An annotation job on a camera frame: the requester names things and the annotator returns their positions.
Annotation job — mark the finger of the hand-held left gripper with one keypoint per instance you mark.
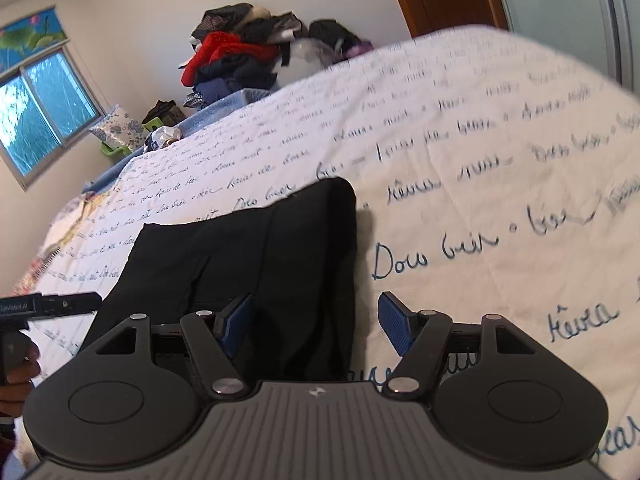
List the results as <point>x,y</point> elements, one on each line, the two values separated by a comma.
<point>65,305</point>

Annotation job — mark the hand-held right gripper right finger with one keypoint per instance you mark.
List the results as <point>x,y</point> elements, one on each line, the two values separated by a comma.
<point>395,320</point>

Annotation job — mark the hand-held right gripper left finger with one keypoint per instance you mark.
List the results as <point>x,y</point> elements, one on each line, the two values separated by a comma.
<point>235,322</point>

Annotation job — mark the black pants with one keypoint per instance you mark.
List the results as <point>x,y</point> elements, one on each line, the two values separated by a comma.
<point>280,260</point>

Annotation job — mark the person's left hand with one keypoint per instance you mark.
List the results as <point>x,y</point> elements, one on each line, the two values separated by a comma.
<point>22,375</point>

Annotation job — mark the white script-print blanket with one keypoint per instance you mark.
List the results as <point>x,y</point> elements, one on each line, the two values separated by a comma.
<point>475,185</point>

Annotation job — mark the green basket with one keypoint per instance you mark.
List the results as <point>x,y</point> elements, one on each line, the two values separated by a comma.
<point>117,151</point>

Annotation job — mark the floral pillow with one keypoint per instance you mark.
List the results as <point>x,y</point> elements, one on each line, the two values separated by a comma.
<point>117,127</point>

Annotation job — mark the silver foil packet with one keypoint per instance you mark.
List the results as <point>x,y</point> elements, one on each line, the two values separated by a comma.
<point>165,139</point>

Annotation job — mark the window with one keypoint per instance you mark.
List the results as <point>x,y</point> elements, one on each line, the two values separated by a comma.
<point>45,110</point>

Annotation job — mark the blue quilt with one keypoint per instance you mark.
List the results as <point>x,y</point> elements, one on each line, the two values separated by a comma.
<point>215,112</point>

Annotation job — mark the dark bag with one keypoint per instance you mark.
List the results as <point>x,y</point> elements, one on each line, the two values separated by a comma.
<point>165,111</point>

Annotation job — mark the pile of dark clothes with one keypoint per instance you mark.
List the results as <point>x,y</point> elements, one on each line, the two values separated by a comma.
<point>250,67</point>

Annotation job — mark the white plastic bag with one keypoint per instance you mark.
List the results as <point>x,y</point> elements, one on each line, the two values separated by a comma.
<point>305,62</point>

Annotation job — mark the purple garment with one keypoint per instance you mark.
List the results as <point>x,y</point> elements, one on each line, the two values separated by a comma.
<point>360,50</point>

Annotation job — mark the lotus-print window blind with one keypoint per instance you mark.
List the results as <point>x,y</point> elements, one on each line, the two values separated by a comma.
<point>30,35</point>

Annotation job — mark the red garment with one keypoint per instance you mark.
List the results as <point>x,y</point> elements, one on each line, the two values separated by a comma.
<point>225,50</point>

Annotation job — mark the frosted glass sliding door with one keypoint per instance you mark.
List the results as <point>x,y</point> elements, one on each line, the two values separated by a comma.
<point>560,5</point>

